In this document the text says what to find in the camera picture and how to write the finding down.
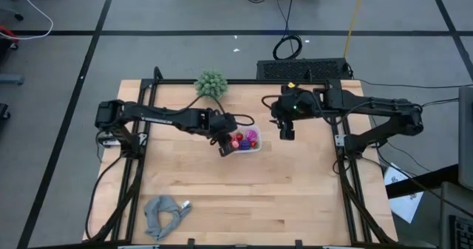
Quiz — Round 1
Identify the grey cloth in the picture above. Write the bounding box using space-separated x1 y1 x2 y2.
143 194 193 242

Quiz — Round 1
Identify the white cable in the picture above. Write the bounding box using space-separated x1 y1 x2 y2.
0 0 55 41

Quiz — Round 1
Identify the coiled black floor cable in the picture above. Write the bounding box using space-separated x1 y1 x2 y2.
272 0 303 61

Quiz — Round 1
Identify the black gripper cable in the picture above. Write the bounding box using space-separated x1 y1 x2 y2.
177 93 256 128
260 93 284 112

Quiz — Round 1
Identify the yellow cable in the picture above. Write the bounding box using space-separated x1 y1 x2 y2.
343 0 367 64

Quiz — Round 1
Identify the black perforated computer case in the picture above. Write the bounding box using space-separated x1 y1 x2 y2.
256 58 352 82

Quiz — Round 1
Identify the white paper sheet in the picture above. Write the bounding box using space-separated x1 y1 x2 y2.
384 163 424 224

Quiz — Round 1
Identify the green spiky plant ball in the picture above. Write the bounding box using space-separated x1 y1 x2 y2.
193 69 229 103

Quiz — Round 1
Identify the grey metal stand foot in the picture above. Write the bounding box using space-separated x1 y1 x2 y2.
0 74 25 86

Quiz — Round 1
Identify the black keyboard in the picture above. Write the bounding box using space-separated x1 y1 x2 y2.
449 214 473 249

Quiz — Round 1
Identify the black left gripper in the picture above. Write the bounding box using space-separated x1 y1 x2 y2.
199 107 239 158

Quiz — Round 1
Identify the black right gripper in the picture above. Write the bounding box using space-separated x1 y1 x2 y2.
270 85 323 142

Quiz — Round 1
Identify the thin black floor cable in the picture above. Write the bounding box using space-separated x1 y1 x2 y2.
354 78 473 90

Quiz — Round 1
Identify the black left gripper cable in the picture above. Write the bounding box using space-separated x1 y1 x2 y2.
177 93 256 128

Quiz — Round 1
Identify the red object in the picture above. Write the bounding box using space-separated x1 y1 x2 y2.
0 24 19 45

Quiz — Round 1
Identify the clear plastic tupperware container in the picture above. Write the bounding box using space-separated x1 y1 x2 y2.
224 124 263 154

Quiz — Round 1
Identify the black arm base cable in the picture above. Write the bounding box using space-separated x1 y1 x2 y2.
84 154 125 241

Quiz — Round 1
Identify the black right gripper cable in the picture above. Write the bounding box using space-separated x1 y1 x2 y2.
260 93 284 112

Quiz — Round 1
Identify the black metal table frame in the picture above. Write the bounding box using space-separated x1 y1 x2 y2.
83 66 398 249

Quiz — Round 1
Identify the grey monitor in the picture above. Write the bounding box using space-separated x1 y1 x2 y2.
457 86 473 191

